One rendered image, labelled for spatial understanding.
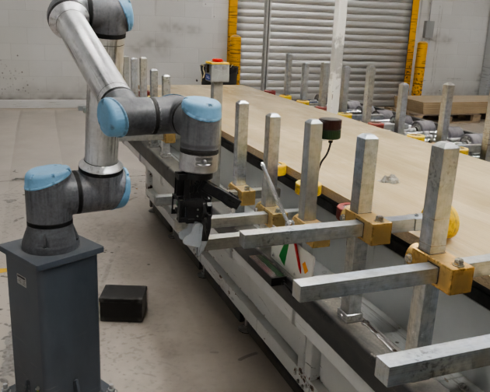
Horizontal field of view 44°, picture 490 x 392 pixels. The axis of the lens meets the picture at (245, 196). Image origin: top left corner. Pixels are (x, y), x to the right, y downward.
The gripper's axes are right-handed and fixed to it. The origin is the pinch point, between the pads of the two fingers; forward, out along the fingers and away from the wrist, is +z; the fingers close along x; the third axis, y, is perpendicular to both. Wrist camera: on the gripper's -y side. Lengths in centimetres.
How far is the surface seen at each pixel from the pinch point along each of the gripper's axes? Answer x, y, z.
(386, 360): 75, -1, -14
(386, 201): -5, -55, -9
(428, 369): 76, -7, -13
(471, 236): 26, -59, -10
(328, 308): 14.6, -29.0, 11.5
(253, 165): -90, -50, 1
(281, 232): 26.3, -8.2, -13.5
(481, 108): -591, -622, 40
